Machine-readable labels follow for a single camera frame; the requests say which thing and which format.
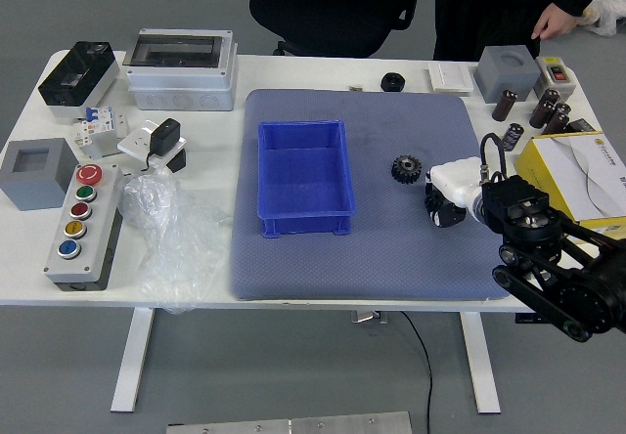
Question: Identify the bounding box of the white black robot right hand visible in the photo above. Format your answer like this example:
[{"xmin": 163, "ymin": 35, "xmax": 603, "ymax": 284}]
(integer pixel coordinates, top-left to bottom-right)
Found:
[{"xmin": 423, "ymin": 155, "xmax": 485, "ymax": 230}]

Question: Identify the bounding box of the person's left hand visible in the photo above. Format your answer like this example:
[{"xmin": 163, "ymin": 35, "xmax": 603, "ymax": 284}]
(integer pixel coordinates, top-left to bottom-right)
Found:
[{"xmin": 531, "ymin": 3, "xmax": 583, "ymax": 42}]

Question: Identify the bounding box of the large black gear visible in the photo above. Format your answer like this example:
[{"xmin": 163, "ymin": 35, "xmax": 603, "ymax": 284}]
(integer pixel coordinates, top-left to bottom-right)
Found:
[{"xmin": 389, "ymin": 153, "xmax": 424, "ymax": 187}]

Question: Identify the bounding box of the yellow white cardboard box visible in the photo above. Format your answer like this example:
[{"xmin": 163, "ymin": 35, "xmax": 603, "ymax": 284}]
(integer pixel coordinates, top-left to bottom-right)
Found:
[{"xmin": 515, "ymin": 132, "xmax": 626, "ymax": 239}]

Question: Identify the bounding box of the grey distribution box clear window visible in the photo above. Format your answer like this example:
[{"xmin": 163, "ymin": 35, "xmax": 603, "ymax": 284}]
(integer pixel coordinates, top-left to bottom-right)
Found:
[{"xmin": 125, "ymin": 28, "xmax": 240, "ymax": 111}]

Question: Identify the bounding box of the small black box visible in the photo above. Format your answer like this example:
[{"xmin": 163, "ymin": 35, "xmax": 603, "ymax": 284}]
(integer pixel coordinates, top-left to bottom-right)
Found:
[{"xmin": 165, "ymin": 148, "xmax": 188, "ymax": 174}]

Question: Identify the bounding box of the white plush toy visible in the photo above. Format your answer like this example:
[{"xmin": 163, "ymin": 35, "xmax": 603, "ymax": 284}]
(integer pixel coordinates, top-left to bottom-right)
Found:
[{"xmin": 581, "ymin": 0, "xmax": 626, "ymax": 38}]

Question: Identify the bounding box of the person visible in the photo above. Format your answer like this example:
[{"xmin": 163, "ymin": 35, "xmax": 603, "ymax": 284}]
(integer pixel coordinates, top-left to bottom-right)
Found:
[{"xmin": 432, "ymin": 0, "xmax": 621, "ymax": 63}]

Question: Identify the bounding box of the black capacitor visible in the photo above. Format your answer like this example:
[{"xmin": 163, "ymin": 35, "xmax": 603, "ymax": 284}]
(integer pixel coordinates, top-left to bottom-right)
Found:
[{"xmin": 502, "ymin": 121, "xmax": 525, "ymax": 152}]

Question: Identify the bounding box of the grey cube round recess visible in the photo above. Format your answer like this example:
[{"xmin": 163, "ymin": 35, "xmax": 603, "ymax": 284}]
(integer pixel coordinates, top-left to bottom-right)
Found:
[{"xmin": 474, "ymin": 45, "xmax": 535, "ymax": 106}]

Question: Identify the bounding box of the brown capacitor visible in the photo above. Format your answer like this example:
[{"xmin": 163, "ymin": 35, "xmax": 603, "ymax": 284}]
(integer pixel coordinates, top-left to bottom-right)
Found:
[
  {"xmin": 542, "ymin": 102, "xmax": 572, "ymax": 136},
  {"xmin": 529, "ymin": 88, "xmax": 560, "ymax": 129},
  {"xmin": 491, "ymin": 89, "xmax": 519, "ymax": 122}
]

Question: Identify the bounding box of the black office chair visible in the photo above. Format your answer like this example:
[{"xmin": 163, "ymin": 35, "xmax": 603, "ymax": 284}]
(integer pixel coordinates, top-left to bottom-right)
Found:
[{"xmin": 248, "ymin": 0, "xmax": 422, "ymax": 59}]

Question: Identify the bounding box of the blue-grey mat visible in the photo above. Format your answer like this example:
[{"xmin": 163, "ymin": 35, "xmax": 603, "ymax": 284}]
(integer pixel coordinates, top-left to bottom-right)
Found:
[{"xmin": 229, "ymin": 88, "xmax": 515, "ymax": 302}]

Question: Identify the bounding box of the small black module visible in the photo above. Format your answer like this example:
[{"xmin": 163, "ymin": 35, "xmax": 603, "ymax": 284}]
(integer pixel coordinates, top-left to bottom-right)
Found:
[{"xmin": 566, "ymin": 118, "xmax": 601, "ymax": 137}]

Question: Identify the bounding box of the blue plastic bin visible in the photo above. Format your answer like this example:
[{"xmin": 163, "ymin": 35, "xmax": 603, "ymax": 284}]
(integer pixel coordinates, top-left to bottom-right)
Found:
[{"xmin": 256, "ymin": 118, "xmax": 357, "ymax": 239}]

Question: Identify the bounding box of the white table leg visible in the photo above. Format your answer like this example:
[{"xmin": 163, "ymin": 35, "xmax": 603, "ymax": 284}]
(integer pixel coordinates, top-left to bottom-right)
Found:
[
  {"xmin": 459, "ymin": 312, "xmax": 502, "ymax": 414},
  {"xmin": 110, "ymin": 308, "xmax": 157, "ymax": 413}
]

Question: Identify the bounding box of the black power adapter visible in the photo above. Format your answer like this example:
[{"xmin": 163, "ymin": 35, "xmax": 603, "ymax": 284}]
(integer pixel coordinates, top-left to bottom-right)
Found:
[{"xmin": 142, "ymin": 117, "xmax": 182, "ymax": 172}]

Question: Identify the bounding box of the clear plastic bag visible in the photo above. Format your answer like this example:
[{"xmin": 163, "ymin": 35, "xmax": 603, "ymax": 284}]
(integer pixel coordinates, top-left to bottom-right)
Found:
[{"xmin": 118, "ymin": 167, "xmax": 234, "ymax": 316}]

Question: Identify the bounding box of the metal plate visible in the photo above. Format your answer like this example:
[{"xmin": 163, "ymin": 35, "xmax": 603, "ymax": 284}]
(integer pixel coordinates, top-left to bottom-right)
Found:
[{"xmin": 165, "ymin": 411, "xmax": 413, "ymax": 434}]

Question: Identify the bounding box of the white socket panel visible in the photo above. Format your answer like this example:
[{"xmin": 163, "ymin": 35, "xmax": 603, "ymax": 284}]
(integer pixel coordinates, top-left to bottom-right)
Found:
[{"xmin": 116, "ymin": 119, "xmax": 189, "ymax": 167}]

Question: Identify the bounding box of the white blue circuit breaker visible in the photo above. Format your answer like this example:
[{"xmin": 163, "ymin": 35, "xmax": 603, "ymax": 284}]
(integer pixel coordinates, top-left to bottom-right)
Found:
[{"xmin": 82, "ymin": 105, "xmax": 131, "ymax": 159}]

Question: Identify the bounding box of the white orange circuit breaker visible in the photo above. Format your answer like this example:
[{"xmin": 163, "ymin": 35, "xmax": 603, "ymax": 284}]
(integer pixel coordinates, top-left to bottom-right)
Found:
[{"xmin": 71, "ymin": 118, "xmax": 99, "ymax": 151}]

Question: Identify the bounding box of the grey five-button control station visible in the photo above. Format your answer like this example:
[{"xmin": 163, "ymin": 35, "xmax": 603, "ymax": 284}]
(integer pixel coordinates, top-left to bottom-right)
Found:
[{"xmin": 42, "ymin": 162, "xmax": 125, "ymax": 292}]

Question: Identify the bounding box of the grey cube square recess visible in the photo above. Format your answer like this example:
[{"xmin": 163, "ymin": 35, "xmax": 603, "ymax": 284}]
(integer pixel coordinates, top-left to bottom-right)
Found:
[{"xmin": 0, "ymin": 137, "xmax": 68, "ymax": 212}]

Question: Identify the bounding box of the grey two-button switch box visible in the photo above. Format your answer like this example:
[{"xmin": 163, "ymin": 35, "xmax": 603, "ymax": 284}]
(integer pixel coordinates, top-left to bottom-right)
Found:
[{"xmin": 532, "ymin": 55, "xmax": 579, "ymax": 101}]

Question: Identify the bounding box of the white wall switch panel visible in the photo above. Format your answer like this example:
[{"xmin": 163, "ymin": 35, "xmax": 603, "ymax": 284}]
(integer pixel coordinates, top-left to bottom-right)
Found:
[{"xmin": 425, "ymin": 61, "xmax": 475, "ymax": 96}]

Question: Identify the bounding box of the metal under-table bracket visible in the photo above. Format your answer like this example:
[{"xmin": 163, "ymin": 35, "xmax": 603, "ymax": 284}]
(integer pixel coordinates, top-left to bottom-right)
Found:
[{"xmin": 350, "ymin": 310, "xmax": 390, "ymax": 326}]

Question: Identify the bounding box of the black floor cable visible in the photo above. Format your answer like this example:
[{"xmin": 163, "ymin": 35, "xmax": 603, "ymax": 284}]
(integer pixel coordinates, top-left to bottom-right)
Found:
[{"xmin": 400, "ymin": 311, "xmax": 434, "ymax": 434}]

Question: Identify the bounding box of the black-lidded white enclosure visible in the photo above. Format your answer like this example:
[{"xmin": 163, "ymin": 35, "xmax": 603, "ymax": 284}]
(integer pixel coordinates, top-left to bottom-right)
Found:
[{"xmin": 37, "ymin": 40, "xmax": 121, "ymax": 121}]

